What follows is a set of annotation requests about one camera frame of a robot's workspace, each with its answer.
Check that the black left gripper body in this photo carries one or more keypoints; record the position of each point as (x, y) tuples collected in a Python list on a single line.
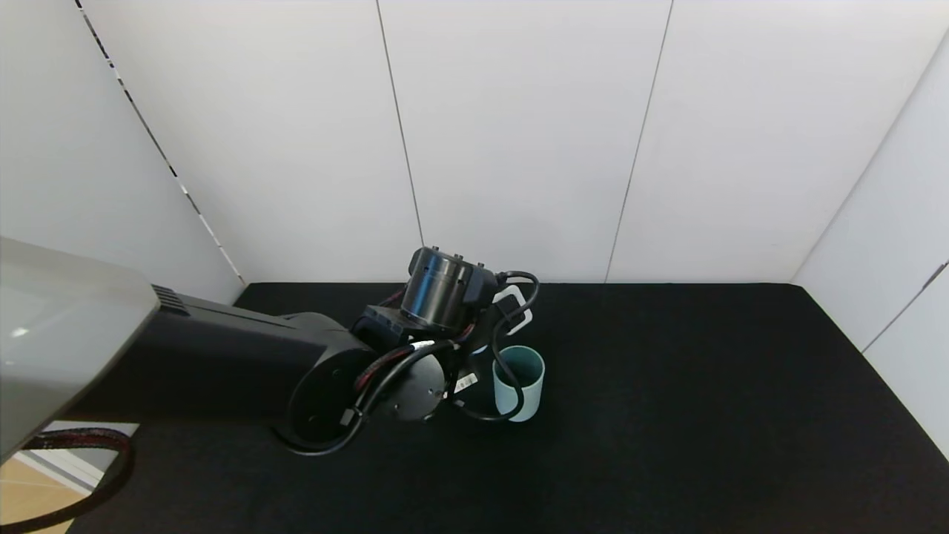
[(465, 383)]

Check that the green plastic cup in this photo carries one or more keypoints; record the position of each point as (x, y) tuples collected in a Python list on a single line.
[(530, 393)]

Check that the white baseboard strip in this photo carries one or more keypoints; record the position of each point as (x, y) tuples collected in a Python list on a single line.
[(70, 463)]

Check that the silver white wrist camera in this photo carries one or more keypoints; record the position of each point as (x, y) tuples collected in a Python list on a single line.
[(517, 297)]

